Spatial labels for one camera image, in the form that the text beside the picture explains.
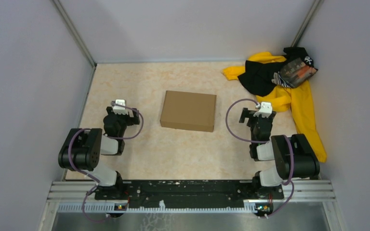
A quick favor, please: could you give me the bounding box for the brown cardboard box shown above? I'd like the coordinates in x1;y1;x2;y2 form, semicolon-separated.
160;90;217;132

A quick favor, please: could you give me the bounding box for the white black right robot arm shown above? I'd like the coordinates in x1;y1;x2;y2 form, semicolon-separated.
239;108;320;198

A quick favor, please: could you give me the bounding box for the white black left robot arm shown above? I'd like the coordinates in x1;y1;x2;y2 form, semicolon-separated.
58;127;257;199

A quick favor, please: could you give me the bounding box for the black cloth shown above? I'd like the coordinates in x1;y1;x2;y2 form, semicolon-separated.
238;47;310;96

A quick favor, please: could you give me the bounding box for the patterned grey pouch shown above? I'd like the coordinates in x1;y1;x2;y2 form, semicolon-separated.
271;56;318;88

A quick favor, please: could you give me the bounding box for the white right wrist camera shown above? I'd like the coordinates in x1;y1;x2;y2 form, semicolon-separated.
253;102;273;118

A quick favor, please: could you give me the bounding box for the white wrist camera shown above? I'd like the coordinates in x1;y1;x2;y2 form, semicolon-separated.
253;102;273;118
110;99;129;115

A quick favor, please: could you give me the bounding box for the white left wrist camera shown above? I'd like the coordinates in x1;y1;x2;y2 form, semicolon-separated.
110;99;129;115

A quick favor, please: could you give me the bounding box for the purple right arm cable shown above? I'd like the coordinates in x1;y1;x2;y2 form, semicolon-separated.
225;98;295;219

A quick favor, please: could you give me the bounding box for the aluminium frame rail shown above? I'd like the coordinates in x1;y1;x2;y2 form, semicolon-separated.
39;180;345;231

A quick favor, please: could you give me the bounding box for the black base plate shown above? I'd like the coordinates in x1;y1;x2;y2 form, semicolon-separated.
94;180;284;209

